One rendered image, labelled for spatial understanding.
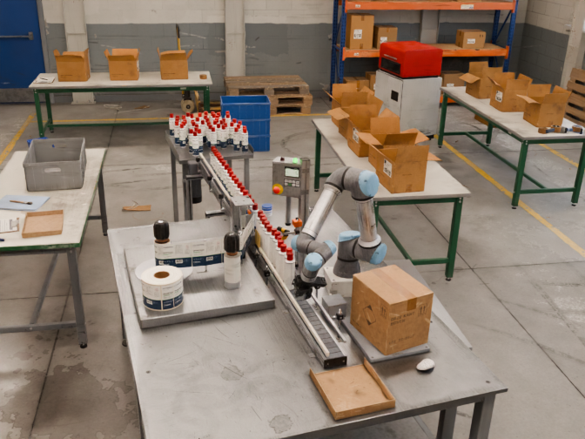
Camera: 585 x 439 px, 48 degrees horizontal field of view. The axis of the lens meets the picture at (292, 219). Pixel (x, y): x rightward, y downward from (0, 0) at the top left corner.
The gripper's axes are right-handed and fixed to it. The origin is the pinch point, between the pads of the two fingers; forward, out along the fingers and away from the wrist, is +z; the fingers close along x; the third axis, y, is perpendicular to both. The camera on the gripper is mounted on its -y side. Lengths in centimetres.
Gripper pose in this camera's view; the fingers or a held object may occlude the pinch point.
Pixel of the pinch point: (304, 297)
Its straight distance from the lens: 327.9
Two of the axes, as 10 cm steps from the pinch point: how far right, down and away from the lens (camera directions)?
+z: -1.8, 6.0, 7.8
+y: -9.5, 1.1, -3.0
